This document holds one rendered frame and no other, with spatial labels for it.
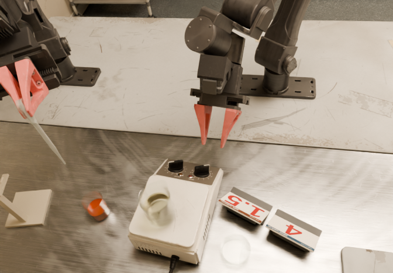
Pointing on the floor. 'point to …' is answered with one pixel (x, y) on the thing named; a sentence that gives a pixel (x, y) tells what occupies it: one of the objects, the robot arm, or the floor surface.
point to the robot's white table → (73, 31)
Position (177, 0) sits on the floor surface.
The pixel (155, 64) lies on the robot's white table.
